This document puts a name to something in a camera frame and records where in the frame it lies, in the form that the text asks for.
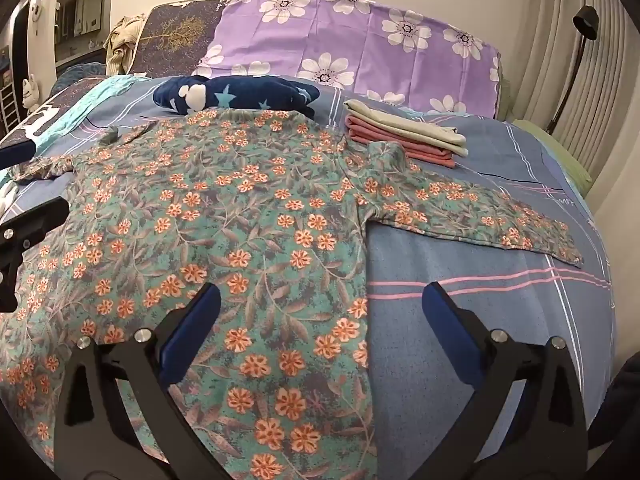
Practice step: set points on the beige folded cloth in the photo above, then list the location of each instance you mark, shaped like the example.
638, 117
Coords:
390, 120

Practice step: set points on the beige hanging clothes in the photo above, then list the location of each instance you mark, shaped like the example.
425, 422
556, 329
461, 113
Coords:
120, 45

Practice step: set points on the white pleated curtain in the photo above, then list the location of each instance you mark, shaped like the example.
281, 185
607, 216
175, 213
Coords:
542, 60

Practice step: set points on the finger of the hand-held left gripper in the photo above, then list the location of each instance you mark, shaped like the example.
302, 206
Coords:
35, 222

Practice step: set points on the teal cloth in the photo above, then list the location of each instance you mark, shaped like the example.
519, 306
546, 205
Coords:
107, 92

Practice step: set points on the black floor lamp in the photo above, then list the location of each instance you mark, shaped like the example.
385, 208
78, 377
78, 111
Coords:
585, 22

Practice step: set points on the dark cushion with gold tree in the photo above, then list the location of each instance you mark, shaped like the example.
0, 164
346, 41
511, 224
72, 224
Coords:
170, 35

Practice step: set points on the blue-grey striped bed sheet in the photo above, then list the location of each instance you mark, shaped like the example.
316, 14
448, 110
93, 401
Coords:
475, 310

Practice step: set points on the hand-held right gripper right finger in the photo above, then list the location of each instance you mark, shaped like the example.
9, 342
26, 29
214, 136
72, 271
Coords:
450, 325

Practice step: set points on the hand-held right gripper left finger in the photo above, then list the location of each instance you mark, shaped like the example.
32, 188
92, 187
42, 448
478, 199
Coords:
195, 320

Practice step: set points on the pink folded cloth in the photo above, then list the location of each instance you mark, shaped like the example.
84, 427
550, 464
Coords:
367, 130

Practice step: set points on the purple floral quilt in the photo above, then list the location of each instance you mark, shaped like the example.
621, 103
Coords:
350, 35

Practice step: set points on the coral folded cloth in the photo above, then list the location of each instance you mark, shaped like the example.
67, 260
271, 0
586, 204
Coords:
400, 152

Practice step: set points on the navy star-print blanket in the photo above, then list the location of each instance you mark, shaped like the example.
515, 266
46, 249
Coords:
240, 92

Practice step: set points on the white cat figurine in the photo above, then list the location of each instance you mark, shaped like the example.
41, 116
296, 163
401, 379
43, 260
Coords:
30, 92

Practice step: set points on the green floral shirt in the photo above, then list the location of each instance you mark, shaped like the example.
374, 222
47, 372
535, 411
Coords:
260, 220

